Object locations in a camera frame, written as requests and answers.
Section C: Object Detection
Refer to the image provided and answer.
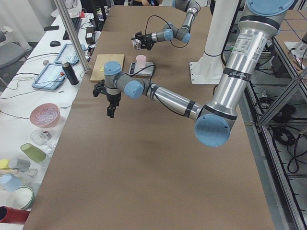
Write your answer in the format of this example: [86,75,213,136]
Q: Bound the green rimmed white bowl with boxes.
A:
[6,186,35,210]

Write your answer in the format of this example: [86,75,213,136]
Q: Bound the light blue cup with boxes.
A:
[0,174,22,192]

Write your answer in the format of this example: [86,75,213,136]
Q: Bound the wine glass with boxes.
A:
[30,130,56,155]

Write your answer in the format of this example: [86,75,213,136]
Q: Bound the digital kitchen scale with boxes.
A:
[128,62,155,77]

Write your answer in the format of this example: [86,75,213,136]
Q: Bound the black keyboard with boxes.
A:
[62,17,83,41]

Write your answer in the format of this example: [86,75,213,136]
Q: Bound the teach pendant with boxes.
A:
[54,44,79,65]
[32,63,66,91]

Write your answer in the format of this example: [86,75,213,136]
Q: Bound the yellow cup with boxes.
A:
[0,159,10,170]

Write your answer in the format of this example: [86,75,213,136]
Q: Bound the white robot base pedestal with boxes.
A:
[190,0,242,84]

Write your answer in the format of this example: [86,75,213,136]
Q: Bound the red cylinder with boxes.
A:
[0,206,30,224]

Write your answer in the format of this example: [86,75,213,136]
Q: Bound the grey cup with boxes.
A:
[8,158,31,172]

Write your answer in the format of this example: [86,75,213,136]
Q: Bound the aluminium frame post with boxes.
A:
[54,0,90,73]

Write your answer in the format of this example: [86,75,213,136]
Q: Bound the pink bowl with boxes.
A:
[30,103,60,128]

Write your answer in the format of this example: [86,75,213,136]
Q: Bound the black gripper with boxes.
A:
[131,31,155,50]
[93,80,121,118]

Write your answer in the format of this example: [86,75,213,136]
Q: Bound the green cup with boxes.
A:
[20,143,46,163]

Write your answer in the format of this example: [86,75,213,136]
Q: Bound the teach pendant far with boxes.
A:
[54,44,79,65]

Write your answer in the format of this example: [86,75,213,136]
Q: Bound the teach pendant near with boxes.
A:
[32,63,66,91]

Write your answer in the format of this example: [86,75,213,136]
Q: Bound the bamboo cutting board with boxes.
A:
[90,54,125,82]

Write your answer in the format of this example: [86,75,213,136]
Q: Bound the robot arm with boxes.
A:
[93,0,293,147]
[131,0,201,50]

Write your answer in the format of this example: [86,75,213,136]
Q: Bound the pink plastic cup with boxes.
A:
[136,55,146,69]

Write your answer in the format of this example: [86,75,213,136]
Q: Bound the glass sauce bottle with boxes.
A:
[132,39,142,50]

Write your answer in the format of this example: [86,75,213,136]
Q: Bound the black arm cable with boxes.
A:
[145,15,190,48]

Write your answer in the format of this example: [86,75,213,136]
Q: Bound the black smartphone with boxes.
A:
[44,25,59,31]

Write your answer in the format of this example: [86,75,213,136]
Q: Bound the black water bottle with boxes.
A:
[62,60,79,85]

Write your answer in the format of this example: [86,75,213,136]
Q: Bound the black computer mouse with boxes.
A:
[49,40,61,47]

